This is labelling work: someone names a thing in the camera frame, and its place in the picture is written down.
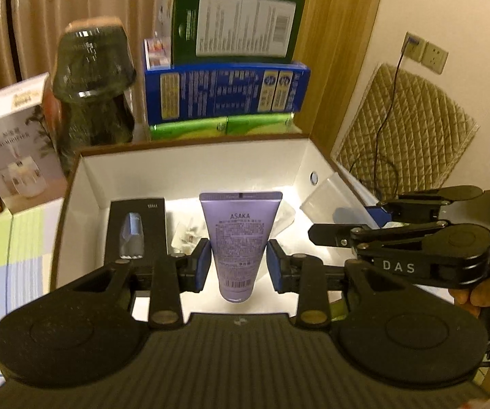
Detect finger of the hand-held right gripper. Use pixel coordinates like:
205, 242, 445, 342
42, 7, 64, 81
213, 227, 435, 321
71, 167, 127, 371
308, 222, 442, 257
366, 185, 485, 225

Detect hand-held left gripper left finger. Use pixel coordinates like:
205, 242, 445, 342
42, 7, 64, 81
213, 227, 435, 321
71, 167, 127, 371
72, 239, 213, 331

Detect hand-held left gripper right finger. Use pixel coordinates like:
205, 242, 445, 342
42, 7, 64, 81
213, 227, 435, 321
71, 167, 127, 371
267, 239, 401, 331

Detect purple cream tube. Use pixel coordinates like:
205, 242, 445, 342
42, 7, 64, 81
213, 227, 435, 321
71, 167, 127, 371
199, 192, 283, 304

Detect black shaver box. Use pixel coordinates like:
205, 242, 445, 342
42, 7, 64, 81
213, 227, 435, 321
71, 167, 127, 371
102, 198, 168, 291

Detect white cardboard tray box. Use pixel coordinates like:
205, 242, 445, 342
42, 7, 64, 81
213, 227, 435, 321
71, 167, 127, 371
49, 134, 384, 322

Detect quilted beige chair cushion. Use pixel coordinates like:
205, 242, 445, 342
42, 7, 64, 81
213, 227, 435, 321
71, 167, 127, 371
331, 63, 480, 200

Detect green tissue pack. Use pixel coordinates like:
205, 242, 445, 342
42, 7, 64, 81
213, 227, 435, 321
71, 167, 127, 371
227, 113, 294, 136
149, 117, 229, 141

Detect wooden door panel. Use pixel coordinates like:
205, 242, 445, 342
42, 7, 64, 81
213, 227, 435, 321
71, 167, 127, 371
268, 0, 389, 156

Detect blue carton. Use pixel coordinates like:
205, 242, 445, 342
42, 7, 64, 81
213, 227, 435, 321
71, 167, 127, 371
143, 38, 311, 139

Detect wrapped dark green bowls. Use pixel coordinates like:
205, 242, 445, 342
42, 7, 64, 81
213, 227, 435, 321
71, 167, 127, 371
52, 17, 138, 168

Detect white humidifier box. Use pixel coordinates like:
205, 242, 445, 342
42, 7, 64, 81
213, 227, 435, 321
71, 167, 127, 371
0, 72, 69, 216

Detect green carton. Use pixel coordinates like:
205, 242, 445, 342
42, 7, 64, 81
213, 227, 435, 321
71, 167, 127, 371
155, 0, 306, 67

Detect beige curtain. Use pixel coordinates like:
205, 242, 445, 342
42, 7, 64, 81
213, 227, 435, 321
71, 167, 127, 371
0, 0, 174, 117

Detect black power cable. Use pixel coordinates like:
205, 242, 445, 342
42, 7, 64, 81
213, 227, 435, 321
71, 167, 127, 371
347, 36, 417, 193

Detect empty wall socket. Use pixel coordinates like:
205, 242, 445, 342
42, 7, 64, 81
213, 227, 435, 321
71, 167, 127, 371
422, 42, 449, 74

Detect wall socket with plug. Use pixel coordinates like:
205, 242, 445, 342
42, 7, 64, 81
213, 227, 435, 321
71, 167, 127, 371
403, 32, 425, 63

